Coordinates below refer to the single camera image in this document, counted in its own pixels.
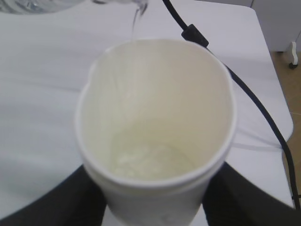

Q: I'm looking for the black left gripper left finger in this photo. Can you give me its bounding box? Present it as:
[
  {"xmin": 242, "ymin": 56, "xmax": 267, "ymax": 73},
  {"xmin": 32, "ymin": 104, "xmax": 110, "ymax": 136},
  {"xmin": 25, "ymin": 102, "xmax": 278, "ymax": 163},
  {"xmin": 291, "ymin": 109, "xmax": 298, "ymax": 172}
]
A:
[{"xmin": 0, "ymin": 166, "xmax": 107, "ymax": 226}]

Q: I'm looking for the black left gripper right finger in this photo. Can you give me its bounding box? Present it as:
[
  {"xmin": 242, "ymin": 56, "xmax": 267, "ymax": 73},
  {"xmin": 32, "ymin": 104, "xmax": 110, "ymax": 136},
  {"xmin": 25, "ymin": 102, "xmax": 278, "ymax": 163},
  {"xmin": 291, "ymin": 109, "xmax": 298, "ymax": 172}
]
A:
[{"xmin": 202, "ymin": 163, "xmax": 301, "ymax": 226}]

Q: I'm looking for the white paper cup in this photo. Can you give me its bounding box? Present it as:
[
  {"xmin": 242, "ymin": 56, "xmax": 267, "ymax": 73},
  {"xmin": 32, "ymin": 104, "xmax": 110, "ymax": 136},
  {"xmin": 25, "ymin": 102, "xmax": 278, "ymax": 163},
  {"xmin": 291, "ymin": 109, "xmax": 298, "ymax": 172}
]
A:
[{"xmin": 75, "ymin": 39, "xmax": 237, "ymax": 226}]

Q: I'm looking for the clear water bottle green label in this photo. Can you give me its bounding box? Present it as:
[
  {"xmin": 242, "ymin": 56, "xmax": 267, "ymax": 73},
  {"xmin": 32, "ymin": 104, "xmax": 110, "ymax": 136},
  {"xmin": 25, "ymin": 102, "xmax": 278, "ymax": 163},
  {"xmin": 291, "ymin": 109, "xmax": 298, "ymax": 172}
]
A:
[{"xmin": 0, "ymin": 0, "xmax": 149, "ymax": 29}]

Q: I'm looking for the white furniture foot with caster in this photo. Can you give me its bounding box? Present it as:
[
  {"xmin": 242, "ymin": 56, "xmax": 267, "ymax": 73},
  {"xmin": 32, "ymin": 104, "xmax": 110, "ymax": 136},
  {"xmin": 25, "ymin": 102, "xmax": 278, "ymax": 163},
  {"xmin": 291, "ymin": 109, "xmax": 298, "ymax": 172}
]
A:
[{"xmin": 287, "ymin": 41, "xmax": 299, "ymax": 70}]

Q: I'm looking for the black right camera cable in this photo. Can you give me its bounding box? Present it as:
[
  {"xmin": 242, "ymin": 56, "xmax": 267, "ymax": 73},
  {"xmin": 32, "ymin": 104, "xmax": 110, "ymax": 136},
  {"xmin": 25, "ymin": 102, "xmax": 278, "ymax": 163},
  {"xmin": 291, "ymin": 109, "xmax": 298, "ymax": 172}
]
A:
[{"xmin": 162, "ymin": 0, "xmax": 301, "ymax": 210}]

